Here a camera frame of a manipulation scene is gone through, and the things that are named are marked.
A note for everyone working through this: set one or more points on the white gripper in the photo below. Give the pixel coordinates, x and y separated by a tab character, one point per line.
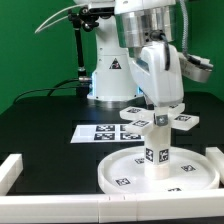
163	87

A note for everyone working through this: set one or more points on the white cross table base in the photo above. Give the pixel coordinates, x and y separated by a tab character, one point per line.
142	120

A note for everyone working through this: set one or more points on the white round table top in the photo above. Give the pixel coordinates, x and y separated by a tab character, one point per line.
125	171

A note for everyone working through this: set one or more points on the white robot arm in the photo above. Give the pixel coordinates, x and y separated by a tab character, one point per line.
143	45

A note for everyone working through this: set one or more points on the white marker sheet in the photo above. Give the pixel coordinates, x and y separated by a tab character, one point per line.
103	133

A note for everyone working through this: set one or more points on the white front fence bar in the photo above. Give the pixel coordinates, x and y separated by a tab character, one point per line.
111	208

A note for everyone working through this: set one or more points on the white left fence bar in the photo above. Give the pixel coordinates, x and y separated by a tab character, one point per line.
10	170

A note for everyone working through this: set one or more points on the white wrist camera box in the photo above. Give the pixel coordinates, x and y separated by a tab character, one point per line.
195	68

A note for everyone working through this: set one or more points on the black camera stand pole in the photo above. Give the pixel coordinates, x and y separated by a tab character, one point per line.
83	89

